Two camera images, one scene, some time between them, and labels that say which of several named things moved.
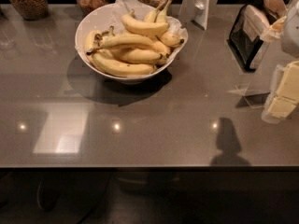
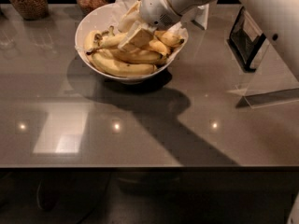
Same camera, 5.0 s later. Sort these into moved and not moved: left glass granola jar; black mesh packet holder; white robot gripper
Moved: white robot gripper
Not moved: black mesh packet holder; left glass granola jar
